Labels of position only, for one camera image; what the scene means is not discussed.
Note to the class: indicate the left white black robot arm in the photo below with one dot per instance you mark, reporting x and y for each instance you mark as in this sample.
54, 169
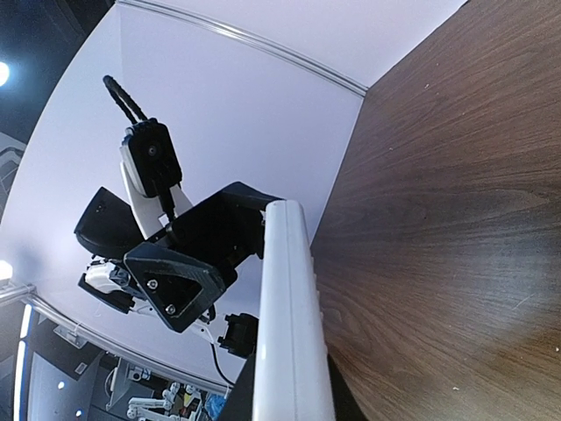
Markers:
108, 230

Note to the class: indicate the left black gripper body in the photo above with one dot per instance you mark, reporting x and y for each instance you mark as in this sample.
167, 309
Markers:
223, 230

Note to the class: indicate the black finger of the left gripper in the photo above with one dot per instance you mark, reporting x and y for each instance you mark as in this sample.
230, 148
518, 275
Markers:
180, 288

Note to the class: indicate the white remote control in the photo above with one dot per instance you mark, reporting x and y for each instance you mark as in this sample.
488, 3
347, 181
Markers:
291, 378

